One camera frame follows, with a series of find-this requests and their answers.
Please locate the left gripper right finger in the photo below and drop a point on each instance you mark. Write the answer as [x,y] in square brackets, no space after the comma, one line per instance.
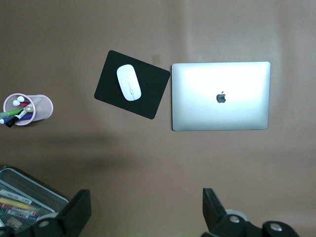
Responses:
[214,212]

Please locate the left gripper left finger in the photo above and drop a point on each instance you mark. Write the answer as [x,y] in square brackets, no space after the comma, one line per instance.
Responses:
[76,212]

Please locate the silver laptop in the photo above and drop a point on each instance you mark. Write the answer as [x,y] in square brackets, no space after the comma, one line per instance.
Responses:
[197,111]

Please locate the white marker with blue print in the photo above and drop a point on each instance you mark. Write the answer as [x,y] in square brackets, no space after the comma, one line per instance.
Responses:
[22,214]

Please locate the yellow marker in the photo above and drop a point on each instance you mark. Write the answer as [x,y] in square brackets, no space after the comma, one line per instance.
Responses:
[21,204]

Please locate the purple marker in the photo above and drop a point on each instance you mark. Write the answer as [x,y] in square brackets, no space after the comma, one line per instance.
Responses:
[27,116]

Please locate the white marker with black cap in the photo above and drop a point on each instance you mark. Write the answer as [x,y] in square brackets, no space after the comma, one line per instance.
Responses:
[11,122]

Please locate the green marker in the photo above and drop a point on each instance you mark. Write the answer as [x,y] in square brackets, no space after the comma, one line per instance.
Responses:
[10,114]

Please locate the marker with white round cap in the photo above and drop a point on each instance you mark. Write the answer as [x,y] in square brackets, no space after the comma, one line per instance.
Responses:
[15,102]
[21,99]

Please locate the grey mesh desk tray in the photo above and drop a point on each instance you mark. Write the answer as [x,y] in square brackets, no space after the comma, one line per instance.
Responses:
[49,197]

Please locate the grey striped pen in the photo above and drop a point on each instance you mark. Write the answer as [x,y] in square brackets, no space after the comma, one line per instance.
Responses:
[17,197]

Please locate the small beige eraser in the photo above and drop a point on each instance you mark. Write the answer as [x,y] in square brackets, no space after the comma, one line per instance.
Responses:
[14,222]

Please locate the red pen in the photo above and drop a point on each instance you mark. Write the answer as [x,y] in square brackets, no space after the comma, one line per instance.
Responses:
[5,206]

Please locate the pink mesh pen cup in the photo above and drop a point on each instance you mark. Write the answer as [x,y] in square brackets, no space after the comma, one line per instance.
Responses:
[44,108]

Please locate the black mouse pad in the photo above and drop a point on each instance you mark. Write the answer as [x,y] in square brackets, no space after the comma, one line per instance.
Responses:
[148,98]

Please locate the white computer mouse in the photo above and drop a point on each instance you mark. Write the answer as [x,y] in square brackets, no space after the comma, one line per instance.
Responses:
[128,81]

